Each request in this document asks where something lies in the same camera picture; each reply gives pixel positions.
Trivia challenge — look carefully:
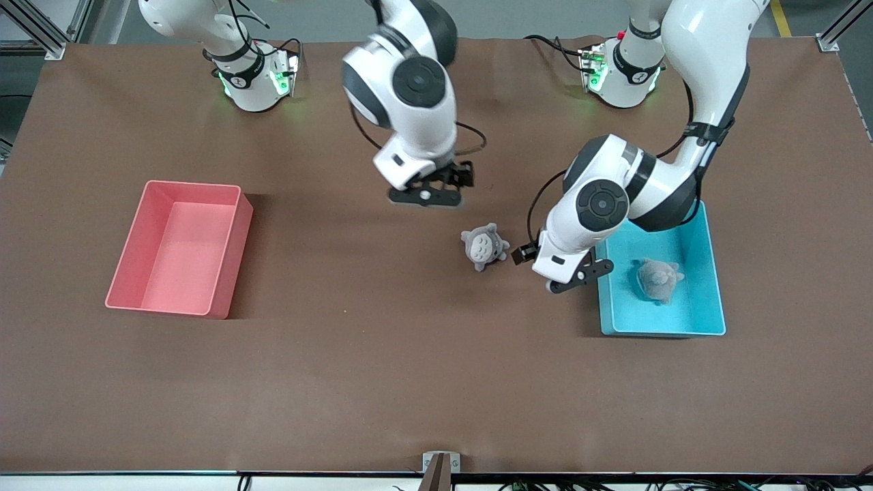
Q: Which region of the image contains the grey plush toy white belly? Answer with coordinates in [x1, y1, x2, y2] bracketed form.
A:
[460, 223, 511, 273]

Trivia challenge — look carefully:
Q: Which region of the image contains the plain grey plush toy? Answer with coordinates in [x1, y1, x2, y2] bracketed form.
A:
[636, 258, 685, 305]

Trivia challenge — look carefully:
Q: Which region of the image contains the blue plastic box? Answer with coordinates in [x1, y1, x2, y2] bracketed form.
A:
[593, 199, 727, 338]

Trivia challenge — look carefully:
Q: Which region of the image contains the pink plastic box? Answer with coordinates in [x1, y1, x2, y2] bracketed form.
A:
[105, 180, 254, 320]

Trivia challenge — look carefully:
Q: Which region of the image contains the brown table mat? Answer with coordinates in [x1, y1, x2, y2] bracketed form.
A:
[0, 35, 873, 475]

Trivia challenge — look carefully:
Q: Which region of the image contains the brown slanted bar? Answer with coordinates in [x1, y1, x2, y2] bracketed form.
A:
[418, 454, 453, 491]

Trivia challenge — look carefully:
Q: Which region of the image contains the yellow floor tape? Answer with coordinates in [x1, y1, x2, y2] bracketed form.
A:
[769, 0, 795, 39]

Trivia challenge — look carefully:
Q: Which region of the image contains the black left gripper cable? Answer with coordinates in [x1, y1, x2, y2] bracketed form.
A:
[527, 82, 696, 248]

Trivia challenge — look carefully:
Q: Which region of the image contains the black left base cable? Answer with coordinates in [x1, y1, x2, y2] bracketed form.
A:
[524, 34, 594, 74]

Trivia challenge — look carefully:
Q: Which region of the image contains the black base cable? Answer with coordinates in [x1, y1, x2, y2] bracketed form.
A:
[201, 0, 304, 69]
[524, 34, 594, 74]

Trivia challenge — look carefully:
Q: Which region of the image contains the black right base cable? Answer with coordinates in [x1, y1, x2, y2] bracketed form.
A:
[201, 0, 304, 69]

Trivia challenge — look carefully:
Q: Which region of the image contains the grey metal clamp bracket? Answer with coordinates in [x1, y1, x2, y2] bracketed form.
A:
[422, 451, 461, 474]

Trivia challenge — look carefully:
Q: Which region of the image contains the aluminium frame profile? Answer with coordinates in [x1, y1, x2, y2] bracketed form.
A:
[0, 0, 96, 61]
[816, 0, 873, 53]

